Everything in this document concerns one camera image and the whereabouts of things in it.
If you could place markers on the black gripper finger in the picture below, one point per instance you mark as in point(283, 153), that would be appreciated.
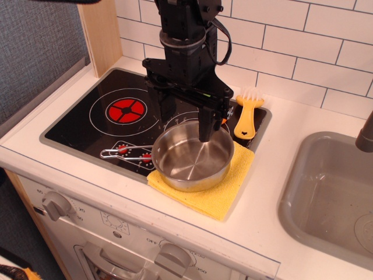
point(209, 122)
point(163, 102)

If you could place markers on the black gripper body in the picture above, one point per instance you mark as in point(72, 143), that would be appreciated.
point(189, 74)

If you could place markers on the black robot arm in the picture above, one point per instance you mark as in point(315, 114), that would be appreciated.
point(189, 36)

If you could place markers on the stainless steel pot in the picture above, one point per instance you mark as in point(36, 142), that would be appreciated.
point(184, 162)

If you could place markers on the yellow dish brush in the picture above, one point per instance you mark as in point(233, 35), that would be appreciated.
point(249, 98)

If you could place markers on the black toy stovetop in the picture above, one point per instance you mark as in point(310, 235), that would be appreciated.
point(118, 110)

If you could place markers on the yellow folded cloth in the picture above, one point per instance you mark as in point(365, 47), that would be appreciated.
point(215, 202)

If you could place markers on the grey toy sink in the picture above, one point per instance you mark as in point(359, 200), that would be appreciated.
point(327, 199)

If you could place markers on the grey oven knob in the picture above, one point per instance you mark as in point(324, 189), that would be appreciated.
point(173, 259)

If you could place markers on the grey timer knob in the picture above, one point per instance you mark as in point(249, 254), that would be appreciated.
point(55, 205)

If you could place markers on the grey faucet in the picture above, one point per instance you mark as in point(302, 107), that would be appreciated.
point(364, 141)

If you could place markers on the toy oven door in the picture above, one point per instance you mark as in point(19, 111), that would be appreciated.
point(118, 263)

